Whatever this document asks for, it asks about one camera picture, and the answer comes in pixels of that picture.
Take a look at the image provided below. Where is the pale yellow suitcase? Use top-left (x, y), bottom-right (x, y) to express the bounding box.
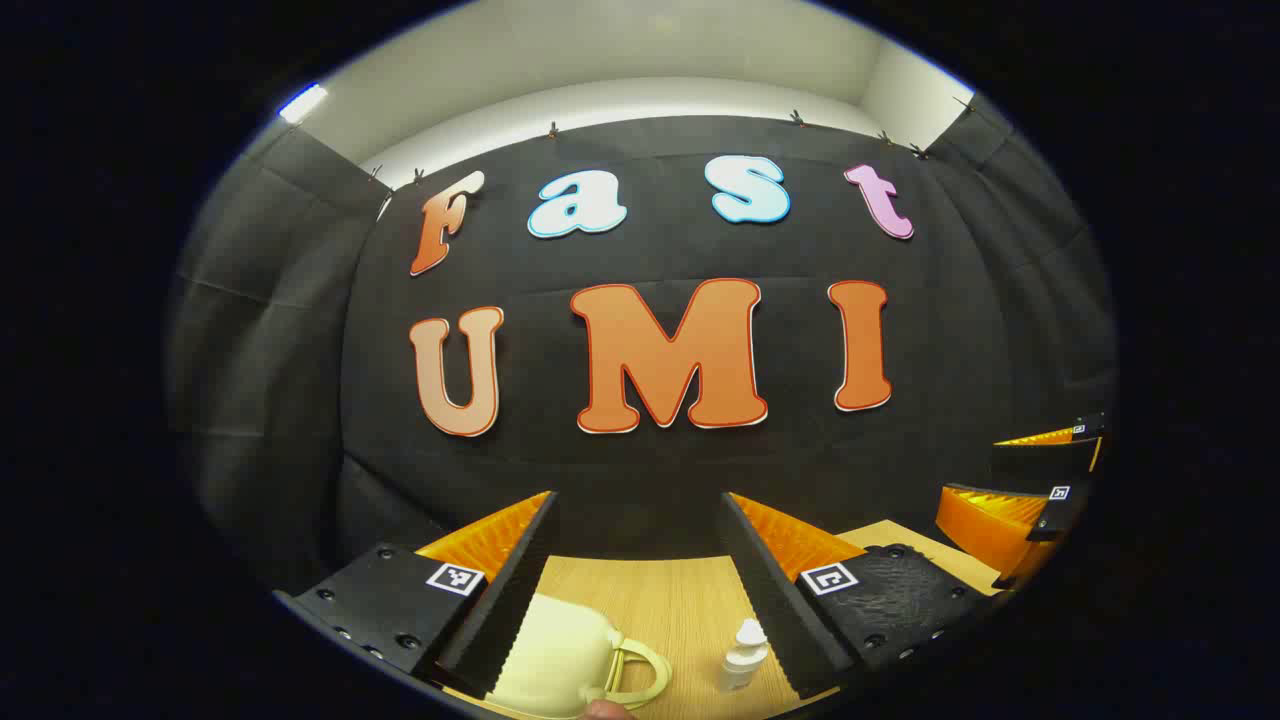
top-left (485, 592), bottom-right (673, 719)

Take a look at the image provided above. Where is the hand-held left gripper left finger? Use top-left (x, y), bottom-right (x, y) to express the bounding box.
top-left (275, 490), bottom-right (561, 701)

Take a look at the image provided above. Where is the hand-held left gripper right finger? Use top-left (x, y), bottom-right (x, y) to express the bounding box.
top-left (718, 492), bottom-right (1001, 701)

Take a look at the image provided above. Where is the black backdrop cloth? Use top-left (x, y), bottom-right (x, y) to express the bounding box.
top-left (165, 95), bottom-right (1119, 601)

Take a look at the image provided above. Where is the white pump bottle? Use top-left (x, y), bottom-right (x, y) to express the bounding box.
top-left (717, 618), bottom-right (769, 693)

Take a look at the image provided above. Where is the ceiling light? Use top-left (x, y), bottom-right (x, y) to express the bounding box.
top-left (278, 83), bottom-right (329, 125)

